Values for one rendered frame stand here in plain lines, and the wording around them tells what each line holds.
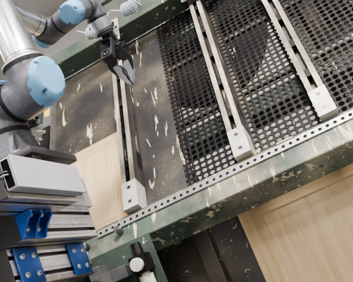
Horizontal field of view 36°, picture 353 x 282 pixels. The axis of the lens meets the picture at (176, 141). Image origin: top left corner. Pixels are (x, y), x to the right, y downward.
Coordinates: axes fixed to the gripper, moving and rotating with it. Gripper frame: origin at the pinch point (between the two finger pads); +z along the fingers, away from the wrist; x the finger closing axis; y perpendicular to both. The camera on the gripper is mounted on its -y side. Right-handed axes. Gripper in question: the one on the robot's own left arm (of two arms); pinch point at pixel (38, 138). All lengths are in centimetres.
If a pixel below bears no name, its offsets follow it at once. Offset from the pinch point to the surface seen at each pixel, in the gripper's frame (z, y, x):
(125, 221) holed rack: 6, 36, -60
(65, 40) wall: 134, -91, 327
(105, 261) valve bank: 8, 26, -71
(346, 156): 13, 113, -69
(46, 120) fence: 8.2, -3.6, 21.9
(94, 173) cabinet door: 10.5, 21.4, -25.7
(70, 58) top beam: 3, 15, 53
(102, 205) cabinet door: 10, 24, -44
